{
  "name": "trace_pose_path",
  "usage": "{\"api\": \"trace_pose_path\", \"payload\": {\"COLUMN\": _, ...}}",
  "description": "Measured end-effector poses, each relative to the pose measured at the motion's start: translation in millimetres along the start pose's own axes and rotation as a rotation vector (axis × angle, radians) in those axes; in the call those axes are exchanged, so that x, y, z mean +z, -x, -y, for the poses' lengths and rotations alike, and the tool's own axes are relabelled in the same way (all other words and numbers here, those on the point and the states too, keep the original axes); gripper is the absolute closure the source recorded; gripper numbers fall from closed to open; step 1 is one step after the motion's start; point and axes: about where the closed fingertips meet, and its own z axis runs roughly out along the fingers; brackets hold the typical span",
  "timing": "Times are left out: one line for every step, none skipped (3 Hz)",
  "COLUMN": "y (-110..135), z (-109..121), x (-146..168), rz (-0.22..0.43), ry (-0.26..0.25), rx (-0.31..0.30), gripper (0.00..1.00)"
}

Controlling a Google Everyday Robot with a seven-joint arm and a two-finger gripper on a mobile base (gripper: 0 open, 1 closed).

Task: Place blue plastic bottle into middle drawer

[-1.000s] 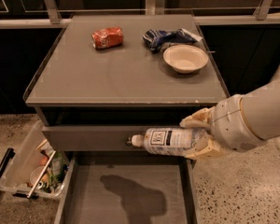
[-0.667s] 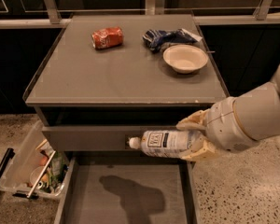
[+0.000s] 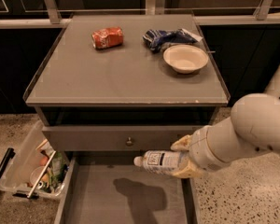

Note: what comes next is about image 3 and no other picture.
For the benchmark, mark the white paper bowl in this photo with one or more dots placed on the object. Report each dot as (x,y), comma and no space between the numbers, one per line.
(185,59)

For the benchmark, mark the closed top drawer with knob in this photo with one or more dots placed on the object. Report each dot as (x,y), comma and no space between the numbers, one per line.
(114,138)

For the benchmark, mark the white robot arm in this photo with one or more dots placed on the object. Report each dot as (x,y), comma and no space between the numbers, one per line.
(252,129)

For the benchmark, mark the metal window frame railing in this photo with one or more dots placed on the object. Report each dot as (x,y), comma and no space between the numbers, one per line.
(18,14)

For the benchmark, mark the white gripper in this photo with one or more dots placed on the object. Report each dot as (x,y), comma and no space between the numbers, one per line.
(200,149)

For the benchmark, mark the black flat bar on floor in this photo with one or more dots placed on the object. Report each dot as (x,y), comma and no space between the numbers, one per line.
(10,153)

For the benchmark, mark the blue crumpled chip bag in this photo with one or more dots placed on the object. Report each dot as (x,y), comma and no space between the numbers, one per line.
(155,40)

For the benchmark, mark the grey drawer cabinet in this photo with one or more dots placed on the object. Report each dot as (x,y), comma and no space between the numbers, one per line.
(127,85)

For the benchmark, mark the clear plastic storage bin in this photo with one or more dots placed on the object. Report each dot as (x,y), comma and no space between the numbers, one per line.
(28,163)

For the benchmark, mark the open grey middle drawer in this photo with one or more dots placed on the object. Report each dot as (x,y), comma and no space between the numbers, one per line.
(100,191)

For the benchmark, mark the clear plastic bottle blue label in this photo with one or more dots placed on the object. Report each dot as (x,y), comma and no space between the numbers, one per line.
(162,162)

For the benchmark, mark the crushed red soda can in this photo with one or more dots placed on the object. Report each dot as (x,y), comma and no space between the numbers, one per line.
(107,38)

